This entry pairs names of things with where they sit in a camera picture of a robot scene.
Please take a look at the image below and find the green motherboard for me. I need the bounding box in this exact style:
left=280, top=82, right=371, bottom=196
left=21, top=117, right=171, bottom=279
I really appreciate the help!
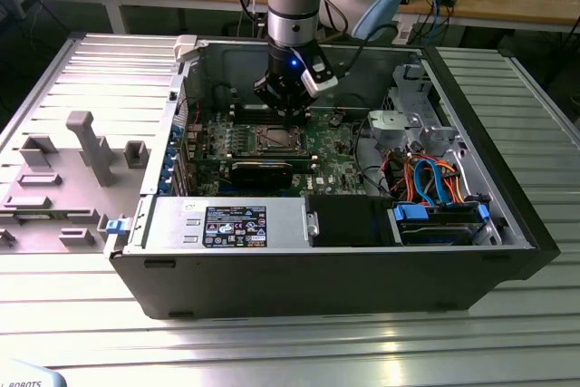
left=185, top=108, right=391, bottom=200

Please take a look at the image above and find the black wire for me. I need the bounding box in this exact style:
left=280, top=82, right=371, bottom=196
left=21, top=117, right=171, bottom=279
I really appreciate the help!
left=353, top=121, right=393, bottom=196
left=335, top=93, right=380, bottom=114

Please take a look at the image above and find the orange wire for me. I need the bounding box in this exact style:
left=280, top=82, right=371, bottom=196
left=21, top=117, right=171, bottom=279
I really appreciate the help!
left=446, top=163, right=469, bottom=206
left=397, top=162, right=417, bottom=203

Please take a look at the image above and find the silver CPU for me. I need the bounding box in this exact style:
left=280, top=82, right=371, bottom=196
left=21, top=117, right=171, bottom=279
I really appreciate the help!
left=266, top=130, right=294, bottom=147

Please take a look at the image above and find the blue plastic clip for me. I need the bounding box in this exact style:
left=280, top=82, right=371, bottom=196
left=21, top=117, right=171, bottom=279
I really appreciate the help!
left=104, top=218, right=131, bottom=237

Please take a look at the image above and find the silver power supply with label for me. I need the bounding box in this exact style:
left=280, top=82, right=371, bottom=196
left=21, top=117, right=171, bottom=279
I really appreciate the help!
left=144, top=196, right=314, bottom=252

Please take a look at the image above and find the metal socket cover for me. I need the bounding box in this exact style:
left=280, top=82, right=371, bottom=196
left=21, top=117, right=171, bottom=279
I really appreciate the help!
left=256, top=125, right=304, bottom=153

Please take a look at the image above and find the gray parts rack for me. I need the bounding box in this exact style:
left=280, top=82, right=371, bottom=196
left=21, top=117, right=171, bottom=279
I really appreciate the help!
left=0, top=110, right=150, bottom=255

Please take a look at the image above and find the black camera cable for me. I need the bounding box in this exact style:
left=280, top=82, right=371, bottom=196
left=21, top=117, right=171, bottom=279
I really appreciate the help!
left=335, top=23, right=400, bottom=79

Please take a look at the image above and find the CPU socket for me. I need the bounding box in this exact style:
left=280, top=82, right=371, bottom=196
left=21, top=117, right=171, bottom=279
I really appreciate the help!
left=255, top=124, right=305, bottom=154

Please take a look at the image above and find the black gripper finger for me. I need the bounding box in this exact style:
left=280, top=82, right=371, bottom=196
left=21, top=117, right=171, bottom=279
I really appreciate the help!
left=252, top=73, right=294, bottom=119
left=288, top=82, right=319, bottom=129

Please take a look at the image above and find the red wire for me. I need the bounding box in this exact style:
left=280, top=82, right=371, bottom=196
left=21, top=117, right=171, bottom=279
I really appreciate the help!
left=178, top=95, right=204, bottom=128

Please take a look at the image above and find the silver fan bracket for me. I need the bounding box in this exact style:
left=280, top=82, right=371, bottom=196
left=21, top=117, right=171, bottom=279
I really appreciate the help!
left=367, top=109, right=422, bottom=152

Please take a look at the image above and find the black open PC case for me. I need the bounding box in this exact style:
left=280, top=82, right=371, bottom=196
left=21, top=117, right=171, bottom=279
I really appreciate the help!
left=102, top=34, right=561, bottom=321

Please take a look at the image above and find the blue wire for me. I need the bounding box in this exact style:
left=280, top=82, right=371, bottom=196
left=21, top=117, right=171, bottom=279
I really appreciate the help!
left=412, top=156, right=450, bottom=208

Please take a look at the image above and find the silver metal drive cage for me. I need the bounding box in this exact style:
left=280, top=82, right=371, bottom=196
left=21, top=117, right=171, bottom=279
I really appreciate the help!
left=382, top=63, right=457, bottom=134

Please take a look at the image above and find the hard disk in blue carrier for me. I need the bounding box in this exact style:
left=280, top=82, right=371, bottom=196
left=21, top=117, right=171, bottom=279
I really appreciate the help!
left=388, top=200, right=493, bottom=247

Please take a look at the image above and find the black RAM slot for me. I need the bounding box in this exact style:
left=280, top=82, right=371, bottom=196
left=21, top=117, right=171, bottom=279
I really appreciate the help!
left=231, top=103, right=310, bottom=114
left=231, top=112, right=310, bottom=125

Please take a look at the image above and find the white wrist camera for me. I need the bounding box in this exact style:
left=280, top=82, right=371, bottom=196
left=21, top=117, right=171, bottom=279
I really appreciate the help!
left=296, top=44, right=340, bottom=98

